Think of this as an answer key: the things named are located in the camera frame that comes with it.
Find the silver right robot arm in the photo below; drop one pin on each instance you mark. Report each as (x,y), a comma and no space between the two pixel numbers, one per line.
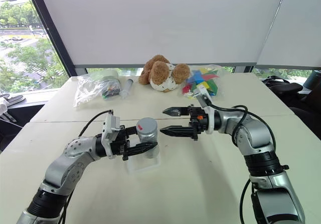
(253,133)

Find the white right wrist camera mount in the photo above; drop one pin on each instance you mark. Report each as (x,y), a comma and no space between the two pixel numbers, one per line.
(202,91)

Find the wide white roller blind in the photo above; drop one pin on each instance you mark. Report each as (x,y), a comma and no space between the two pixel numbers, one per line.
(163,23)

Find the clear plastic syringe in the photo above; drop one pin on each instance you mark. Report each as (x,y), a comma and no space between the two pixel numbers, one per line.
(126,88)

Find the teal cylinder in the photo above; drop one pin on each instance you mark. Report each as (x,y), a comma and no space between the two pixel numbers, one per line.
(313,79)

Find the black window frame post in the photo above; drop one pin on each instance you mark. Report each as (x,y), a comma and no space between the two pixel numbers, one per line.
(52,33)

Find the narrow white roller blind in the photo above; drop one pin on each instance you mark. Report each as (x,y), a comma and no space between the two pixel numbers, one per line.
(296,33)

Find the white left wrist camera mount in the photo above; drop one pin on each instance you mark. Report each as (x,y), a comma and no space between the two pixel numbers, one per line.
(110,126)

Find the grey jar lid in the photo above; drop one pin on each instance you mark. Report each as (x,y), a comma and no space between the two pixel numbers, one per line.
(148,126)

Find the bag of coloured pieces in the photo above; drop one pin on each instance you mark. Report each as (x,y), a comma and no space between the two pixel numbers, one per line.
(200,79)

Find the clear bag of small items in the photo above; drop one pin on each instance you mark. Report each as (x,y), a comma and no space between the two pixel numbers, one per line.
(87,88)

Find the brown teddy bear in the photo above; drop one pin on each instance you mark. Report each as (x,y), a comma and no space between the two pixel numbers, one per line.
(159,70)

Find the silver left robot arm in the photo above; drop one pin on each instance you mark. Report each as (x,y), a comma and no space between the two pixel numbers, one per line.
(75,148)

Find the black office chair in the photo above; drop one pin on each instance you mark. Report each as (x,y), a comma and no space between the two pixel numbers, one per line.
(301,101)

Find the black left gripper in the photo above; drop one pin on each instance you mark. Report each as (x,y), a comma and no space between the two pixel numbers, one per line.
(119,143)

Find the grey cylinder with red sticker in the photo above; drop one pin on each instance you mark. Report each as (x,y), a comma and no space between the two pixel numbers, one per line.
(151,138)

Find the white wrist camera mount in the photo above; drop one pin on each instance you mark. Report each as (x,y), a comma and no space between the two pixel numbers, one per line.
(202,91)
(110,126)

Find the clear plastic tray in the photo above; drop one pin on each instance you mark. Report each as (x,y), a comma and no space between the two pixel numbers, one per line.
(144,169)

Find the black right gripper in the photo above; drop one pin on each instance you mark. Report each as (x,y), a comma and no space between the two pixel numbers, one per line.
(199,122)

